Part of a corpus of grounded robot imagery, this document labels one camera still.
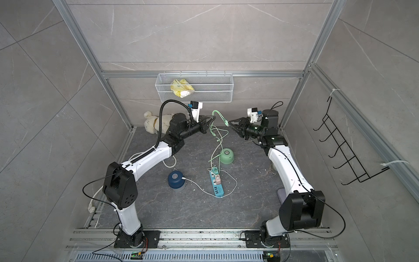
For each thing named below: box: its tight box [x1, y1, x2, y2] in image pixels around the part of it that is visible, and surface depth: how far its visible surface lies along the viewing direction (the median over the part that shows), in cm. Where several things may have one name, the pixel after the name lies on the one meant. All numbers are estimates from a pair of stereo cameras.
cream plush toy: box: [144, 110, 175, 135], surface depth 113 cm
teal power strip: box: [208, 170, 225, 198], surface depth 88 cm
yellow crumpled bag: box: [170, 78, 195, 99], surface depth 87 cm
